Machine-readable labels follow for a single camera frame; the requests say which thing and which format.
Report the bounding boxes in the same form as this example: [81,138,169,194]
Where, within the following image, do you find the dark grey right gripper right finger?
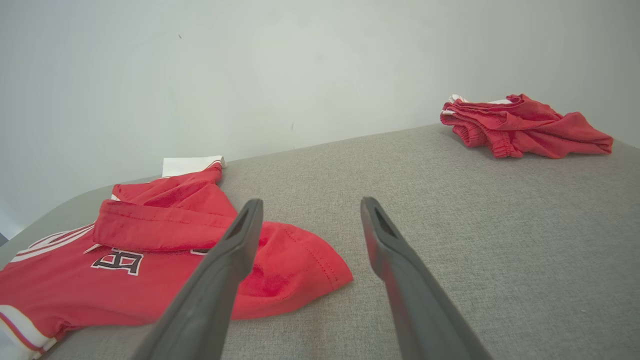
[360,196,493,360]

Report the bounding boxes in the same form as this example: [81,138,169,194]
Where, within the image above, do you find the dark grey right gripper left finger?
[131,198,264,360]

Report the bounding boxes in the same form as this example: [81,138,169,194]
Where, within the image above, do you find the red jersey with white sleeves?
[0,156,354,360]

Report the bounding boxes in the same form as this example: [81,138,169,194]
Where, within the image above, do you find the red shorts with white stripes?
[440,93,614,160]

